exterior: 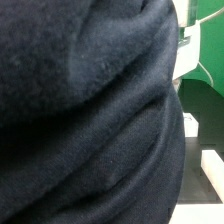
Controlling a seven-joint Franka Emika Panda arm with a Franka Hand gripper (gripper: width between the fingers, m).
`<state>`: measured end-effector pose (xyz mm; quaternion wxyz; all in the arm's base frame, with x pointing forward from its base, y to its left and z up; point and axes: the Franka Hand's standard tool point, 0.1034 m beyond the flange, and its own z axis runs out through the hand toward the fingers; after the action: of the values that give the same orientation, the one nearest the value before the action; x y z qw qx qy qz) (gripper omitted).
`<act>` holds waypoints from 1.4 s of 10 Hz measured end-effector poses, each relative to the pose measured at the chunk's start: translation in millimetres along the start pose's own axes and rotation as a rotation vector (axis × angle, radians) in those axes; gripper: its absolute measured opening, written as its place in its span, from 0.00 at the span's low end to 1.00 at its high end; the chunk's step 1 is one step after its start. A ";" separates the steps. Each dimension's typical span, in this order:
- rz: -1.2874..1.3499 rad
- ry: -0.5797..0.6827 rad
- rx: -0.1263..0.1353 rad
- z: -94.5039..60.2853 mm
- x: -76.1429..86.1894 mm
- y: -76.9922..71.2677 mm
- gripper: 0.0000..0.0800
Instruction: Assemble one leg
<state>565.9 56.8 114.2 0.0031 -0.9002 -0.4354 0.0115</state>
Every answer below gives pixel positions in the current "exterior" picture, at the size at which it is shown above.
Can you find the white L-shaped obstacle fence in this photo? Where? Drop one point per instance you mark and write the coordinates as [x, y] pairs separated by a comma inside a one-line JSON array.
[[201, 200]]

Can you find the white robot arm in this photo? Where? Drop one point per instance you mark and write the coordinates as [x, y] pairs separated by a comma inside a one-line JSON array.
[[189, 37]]

